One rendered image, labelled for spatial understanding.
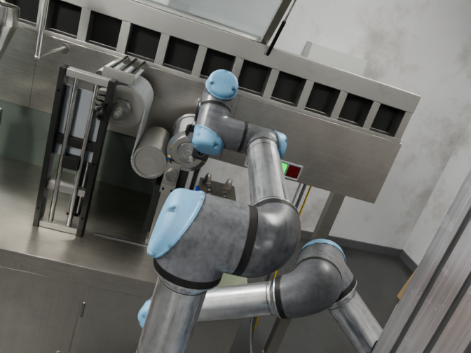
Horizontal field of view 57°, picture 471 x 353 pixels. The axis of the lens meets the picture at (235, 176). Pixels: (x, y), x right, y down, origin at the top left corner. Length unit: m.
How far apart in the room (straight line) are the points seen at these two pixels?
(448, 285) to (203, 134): 0.61
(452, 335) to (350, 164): 1.46
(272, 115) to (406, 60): 2.35
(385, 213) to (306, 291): 3.57
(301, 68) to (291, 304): 1.10
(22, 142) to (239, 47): 0.98
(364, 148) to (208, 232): 1.41
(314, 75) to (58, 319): 1.31
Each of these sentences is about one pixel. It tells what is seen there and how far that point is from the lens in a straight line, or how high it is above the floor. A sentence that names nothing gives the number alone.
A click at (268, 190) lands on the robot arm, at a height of 1.46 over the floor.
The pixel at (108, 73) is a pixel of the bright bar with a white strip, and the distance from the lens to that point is 1.47.
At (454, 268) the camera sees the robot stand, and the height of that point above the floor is 1.54.
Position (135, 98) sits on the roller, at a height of 1.38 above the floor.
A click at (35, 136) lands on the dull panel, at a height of 1.03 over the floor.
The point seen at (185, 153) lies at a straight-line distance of 1.51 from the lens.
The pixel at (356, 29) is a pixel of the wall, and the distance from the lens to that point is 3.79.
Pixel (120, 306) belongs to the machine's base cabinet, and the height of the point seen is 0.76.
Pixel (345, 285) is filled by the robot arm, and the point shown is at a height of 1.23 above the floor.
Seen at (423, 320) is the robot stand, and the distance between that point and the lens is 0.63.
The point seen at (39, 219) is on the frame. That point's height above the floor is 0.93.
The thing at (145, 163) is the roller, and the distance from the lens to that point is 1.56.
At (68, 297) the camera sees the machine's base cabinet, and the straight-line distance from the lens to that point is 1.55.
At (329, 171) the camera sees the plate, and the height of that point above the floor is 1.23.
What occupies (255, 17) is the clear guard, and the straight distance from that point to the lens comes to 1.72.
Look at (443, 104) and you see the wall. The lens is 4.35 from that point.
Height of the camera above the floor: 1.73
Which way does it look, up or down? 20 degrees down
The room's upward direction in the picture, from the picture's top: 19 degrees clockwise
